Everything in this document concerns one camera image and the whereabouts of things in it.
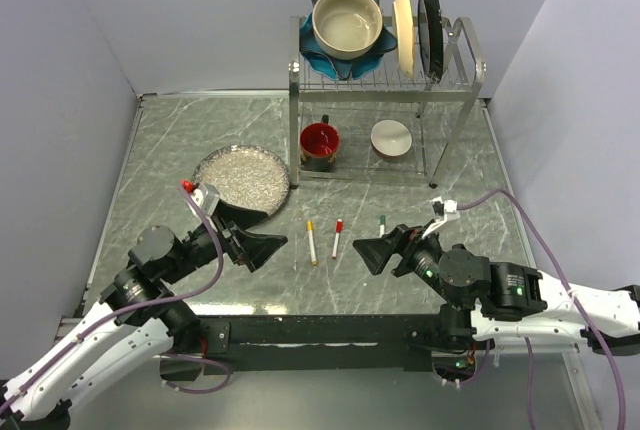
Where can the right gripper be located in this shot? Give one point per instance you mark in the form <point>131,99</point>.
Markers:
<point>374,251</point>

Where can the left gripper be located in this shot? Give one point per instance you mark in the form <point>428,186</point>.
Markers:
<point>254,249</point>

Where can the white pen red tip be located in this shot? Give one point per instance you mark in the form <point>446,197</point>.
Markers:
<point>335,246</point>

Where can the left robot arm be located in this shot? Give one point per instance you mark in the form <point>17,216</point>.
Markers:
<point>136,318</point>

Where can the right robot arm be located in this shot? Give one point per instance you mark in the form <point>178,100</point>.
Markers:
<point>492,300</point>

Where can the speckled ceramic plate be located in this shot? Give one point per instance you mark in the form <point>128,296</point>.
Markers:
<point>246,176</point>

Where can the black base bar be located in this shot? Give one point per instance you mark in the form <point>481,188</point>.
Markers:
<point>328,342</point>

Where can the small white bowl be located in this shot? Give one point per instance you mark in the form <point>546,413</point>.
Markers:
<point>391,139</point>

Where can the red and black mug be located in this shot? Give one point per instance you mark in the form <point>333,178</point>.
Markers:
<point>319,144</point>

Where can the steel dish rack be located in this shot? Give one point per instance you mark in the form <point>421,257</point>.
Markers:
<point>385,90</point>

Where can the blue flower-shaped bowl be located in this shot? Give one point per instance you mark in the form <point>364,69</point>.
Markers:
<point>337,69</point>

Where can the black plate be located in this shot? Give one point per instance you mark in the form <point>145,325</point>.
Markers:
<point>431,39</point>

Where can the beige ceramic bowl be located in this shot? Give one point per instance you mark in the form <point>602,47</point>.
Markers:
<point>346,29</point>

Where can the cream plate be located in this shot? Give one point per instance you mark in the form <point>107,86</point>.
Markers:
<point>402,21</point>

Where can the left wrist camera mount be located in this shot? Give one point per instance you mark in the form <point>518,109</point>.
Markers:
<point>204,195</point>

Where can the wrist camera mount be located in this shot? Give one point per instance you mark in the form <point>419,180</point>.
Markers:
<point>204,195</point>
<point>446,212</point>

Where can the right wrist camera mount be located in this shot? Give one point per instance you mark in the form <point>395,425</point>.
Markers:
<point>446,212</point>

